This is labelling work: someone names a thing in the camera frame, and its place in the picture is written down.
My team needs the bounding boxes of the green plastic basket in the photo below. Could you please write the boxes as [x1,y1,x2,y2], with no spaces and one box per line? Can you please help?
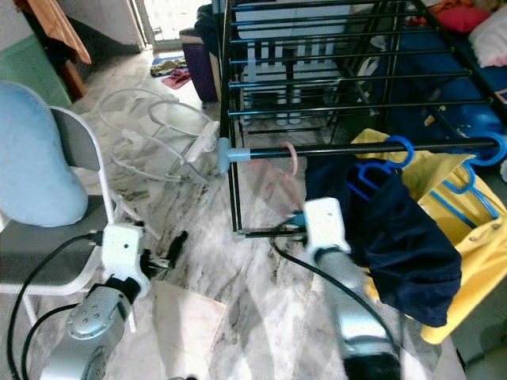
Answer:
[0,34,72,108]

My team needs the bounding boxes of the pink plastic clothes hanger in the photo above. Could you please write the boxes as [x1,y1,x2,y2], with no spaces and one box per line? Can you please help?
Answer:
[273,142,306,230]

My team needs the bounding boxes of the white pillow pink print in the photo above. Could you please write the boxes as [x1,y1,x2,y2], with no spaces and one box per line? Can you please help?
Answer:
[467,8,507,68]

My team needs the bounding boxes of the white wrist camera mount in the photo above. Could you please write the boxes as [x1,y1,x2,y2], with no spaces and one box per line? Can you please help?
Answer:
[101,223,150,279]
[303,198,353,262]

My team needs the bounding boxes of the black clothes drying rack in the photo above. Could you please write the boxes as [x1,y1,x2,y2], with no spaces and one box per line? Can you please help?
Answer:
[215,0,507,238]

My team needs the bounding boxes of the dark purple cabinet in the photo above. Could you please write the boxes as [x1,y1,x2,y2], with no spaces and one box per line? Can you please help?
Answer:
[181,28,223,104]

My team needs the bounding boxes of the tan leaning board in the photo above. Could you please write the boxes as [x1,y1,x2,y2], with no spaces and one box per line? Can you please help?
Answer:
[20,0,92,100]

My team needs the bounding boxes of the bright barred window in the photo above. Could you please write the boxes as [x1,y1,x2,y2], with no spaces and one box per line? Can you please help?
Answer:
[139,0,199,48]

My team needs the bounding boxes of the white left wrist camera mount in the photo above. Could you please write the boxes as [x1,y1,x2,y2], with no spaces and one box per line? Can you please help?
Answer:
[101,223,150,279]

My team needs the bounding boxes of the colourful floor mat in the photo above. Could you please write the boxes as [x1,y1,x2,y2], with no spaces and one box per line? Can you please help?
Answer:
[151,55,193,89]

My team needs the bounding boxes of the red cloth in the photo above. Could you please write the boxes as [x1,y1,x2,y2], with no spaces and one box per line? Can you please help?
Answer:
[436,4,492,34]

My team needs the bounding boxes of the blue plastic clothes hanger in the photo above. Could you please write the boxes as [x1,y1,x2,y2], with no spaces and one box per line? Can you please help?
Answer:
[428,131,507,238]
[345,135,417,203]

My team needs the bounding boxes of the large blue storage box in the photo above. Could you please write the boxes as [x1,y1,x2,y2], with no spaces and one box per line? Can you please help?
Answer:
[356,24,507,139]

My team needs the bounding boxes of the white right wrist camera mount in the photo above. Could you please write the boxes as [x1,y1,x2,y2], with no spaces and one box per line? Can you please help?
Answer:
[303,198,353,262]

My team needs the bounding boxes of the white tubular bouncer frame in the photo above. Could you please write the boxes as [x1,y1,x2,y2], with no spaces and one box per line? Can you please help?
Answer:
[97,87,221,183]

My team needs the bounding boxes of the light blue cushion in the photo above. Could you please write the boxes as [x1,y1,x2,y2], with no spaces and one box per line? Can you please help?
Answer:
[0,79,90,229]

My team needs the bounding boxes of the yellow garment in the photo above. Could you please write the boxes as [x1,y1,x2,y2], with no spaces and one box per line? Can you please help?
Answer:
[353,129,507,345]

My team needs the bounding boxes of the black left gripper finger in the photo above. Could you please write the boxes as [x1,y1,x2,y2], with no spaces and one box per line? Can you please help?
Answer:
[165,230,189,266]

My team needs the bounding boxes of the navy blue garment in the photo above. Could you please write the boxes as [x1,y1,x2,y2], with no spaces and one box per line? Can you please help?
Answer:
[305,154,464,328]

